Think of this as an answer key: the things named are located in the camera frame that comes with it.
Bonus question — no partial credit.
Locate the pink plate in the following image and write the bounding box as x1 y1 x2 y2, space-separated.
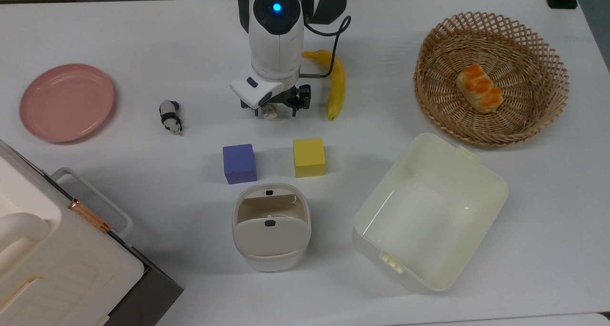
19 63 115 144

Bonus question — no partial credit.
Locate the purple cube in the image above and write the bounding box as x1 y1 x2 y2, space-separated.
222 144 258 185

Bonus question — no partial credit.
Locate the cream storage box with handles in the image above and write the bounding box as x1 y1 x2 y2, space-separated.
0 140 145 326

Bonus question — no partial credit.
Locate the small beige lidded trash can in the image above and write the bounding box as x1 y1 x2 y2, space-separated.
232 183 312 273

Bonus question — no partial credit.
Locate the toy bread with orange glaze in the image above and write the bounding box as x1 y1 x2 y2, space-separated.
456 64 504 114

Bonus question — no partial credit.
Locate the woven wicker basket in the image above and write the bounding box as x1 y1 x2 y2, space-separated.
413 11 570 148

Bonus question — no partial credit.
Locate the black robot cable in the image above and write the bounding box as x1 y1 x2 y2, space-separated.
300 15 352 79

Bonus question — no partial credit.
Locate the white drawer handle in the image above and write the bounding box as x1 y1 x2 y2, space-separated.
50 167 133 238

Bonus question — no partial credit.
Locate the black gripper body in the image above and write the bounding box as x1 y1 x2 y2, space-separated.
276 87 299 106

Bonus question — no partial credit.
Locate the cream rectangular plastic bin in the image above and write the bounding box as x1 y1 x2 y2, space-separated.
352 133 509 294

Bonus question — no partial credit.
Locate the yellow cube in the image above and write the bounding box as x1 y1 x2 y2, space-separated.
292 137 327 178

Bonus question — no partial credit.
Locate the orange strip on cream box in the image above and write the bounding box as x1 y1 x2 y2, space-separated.
67 198 112 234

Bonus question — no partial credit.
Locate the yellow toy banana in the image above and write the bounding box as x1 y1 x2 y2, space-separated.
302 50 346 121

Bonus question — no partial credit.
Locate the panda figurine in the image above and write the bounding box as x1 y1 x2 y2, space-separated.
159 100 183 136

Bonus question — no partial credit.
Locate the white paper ball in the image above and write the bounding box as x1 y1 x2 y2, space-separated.
261 103 283 122

